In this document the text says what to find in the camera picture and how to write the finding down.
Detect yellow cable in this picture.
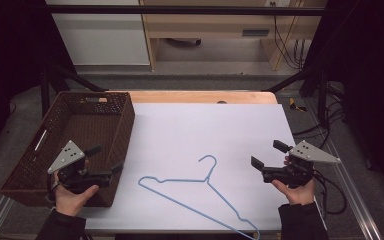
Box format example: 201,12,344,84
275,0,305,69

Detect brown wicker basket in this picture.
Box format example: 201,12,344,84
0,91,136,208

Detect person's right hand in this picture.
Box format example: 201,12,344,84
271,156,316,206

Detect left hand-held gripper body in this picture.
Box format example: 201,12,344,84
47,139,113,195

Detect bundle of black cables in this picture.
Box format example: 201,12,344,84
269,1,312,71

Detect white table mat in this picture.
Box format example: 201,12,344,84
79,102,296,233

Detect black metal frame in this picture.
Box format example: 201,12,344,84
39,4,330,128

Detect white cabinet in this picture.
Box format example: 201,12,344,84
45,0,151,66

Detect blue wire clothes hanger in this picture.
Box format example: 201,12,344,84
137,154,262,240

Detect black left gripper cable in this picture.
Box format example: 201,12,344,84
45,173,62,204

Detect person's left hand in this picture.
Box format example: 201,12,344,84
53,173,100,218

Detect yellow and black tool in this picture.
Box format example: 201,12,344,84
288,97,308,113

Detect light wooden desk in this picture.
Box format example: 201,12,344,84
139,0,328,72

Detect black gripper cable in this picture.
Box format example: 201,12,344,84
312,170,348,216
45,173,62,204

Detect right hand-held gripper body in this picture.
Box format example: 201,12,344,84
261,139,342,189

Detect black floor cables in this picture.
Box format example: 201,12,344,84
292,81,349,149

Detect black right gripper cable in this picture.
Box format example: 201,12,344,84
312,170,348,216

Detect black curtain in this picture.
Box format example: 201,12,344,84
0,0,53,164
313,0,384,203

